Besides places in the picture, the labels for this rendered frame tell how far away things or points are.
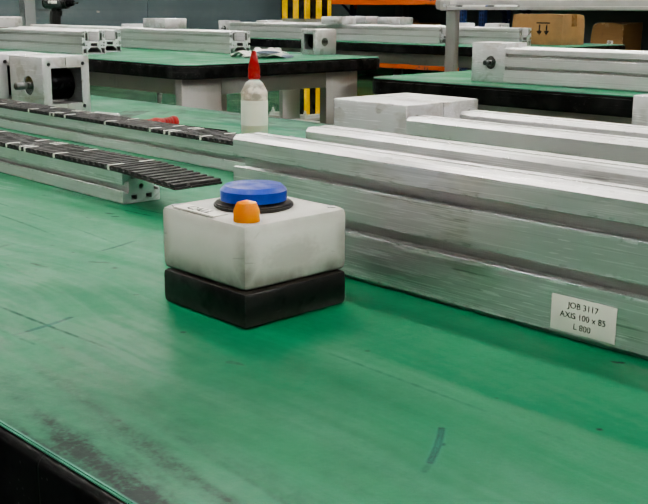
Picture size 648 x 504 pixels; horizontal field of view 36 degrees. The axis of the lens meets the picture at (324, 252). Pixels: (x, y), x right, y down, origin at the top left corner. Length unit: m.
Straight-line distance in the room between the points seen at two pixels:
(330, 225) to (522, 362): 0.15
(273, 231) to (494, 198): 0.13
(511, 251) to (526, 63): 1.89
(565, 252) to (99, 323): 0.26
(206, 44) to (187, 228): 3.45
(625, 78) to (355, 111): 1.47
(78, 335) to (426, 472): 0.24
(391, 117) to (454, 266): 0.30
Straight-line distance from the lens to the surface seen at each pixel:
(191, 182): 0.87
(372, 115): 0.90
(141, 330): 0.57
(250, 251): 0.55
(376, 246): 0.64
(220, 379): 0.49
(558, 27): 5.18
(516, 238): 0.57
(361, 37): 5.46
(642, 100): 1.02
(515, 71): 2.47
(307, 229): 0.58
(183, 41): 4.17
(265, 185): 0.59
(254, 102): 1.38
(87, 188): 0.98
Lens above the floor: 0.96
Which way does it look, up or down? 14 degrees down
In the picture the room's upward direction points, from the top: straight up
